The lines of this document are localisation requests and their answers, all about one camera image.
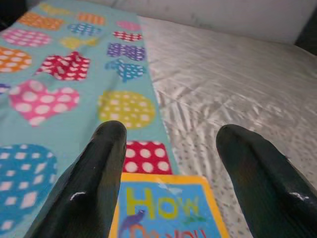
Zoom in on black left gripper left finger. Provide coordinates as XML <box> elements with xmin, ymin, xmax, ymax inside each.
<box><xmin>23</xmin><ymin>120</ymin><xmax>128</xmax><ymax>238</ymax></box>

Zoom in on white patterned mattress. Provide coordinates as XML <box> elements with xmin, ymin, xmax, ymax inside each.
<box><xmin>137</xmin><ymin>15</ymin><xmax>317</xmax><ymax>238</ymax></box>

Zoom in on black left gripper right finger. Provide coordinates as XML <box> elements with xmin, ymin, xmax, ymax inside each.
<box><xmin>215</xmin><ymin>123</ymin><xmax>317</xmax><ymax>238</ymax></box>

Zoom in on blue yellow children's book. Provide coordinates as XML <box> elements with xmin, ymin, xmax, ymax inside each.
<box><xmin>108</xmin><ymin>172</ymin><xmax>231</xmax><ymax>238</ymax></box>

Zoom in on turquoise blanket colourful shapes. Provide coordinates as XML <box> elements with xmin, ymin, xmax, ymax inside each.
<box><xmin>0</xmin><ymin>0</ymin><xmax>179</xmax><ymax>238</ymax></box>

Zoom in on black tufted headboard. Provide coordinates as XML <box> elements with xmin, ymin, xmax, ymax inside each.
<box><xmin>294</xmin><ymin>6</ymin><xmax>317</xmax><ymax>57</ymax></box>

